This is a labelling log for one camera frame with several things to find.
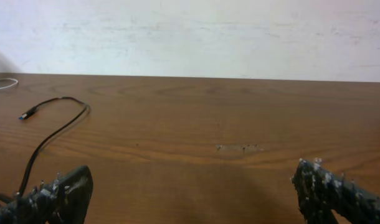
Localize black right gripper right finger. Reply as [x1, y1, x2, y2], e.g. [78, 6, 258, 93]
[291, 159, 380, 224]

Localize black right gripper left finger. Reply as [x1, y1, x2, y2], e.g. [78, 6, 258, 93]
[0, 166, 93, 224]

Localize black USB cable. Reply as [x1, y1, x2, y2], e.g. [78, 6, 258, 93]
[0, 96, 91, 209]

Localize white USB cable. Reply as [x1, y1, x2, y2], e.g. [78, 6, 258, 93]
[0, 77, 19, 92]

